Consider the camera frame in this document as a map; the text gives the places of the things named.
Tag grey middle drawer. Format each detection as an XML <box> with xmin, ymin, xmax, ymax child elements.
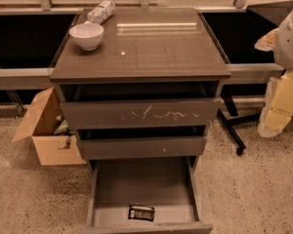
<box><xmin>77</xmin><ymin>136</ymin><xmax>207</xmax><ymax>160</ymax></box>

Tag white blue snack bag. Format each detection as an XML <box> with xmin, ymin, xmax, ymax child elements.
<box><xmin>87</xmin><ymin>0</ymin><xmax>115</xmax><ymax>24</ymax></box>

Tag grey top drawer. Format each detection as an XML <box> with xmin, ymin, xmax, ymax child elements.
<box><xmin>61</xmin><ymin>98</ymin><xmax>221</xmax><ymax>130</ymax></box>

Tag white ceramic bowl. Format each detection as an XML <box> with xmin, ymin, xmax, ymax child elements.
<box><xmin>69</xmin><ymin>23</ymin><xmax>105</xmax><ymax>51</ymax></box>

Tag green packets inside box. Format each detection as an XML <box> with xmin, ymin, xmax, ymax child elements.
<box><xmin>54</xmin><ymin>115</ymin><xmax>71</xmax><ymax>136</ymax></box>

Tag black rxbar chocolate bar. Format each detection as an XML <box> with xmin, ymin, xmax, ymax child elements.
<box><xmin>128</xmin><ymin>205</ymin><xmax>155</xmax><ymax>221</ymax></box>

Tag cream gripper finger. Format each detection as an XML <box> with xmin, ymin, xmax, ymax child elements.
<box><xmin>258</xmin><ymin>71</ymin><xmax>293</xmax><ymax>137</ymax></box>
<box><xmin>255</xmin><ymin>28</ymin><xmax>278</xmax><ymax>52</ymax></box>

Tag open cardboard box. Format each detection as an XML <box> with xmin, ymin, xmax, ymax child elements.
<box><xmin>13</xmin><ymin>88</ymin><xmax>84</xmax><ymax>166</ymax></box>

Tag grey open bottom drawer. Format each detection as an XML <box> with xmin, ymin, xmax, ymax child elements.
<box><xmin>80</xmin><ymin>157</ymin><xmax>213</xmax><ymax>234</ymax></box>

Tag dark grey drawer cabinet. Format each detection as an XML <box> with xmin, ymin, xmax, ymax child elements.
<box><xmin>48</xmin><ymin>6</ymin><xmax>232</xmax><ymax>168</ymax></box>

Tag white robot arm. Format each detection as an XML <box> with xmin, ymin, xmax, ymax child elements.
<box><xmin>255</xmin><ymin>10</ymin><xmax>293</xmax><ymax>137</ymax></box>

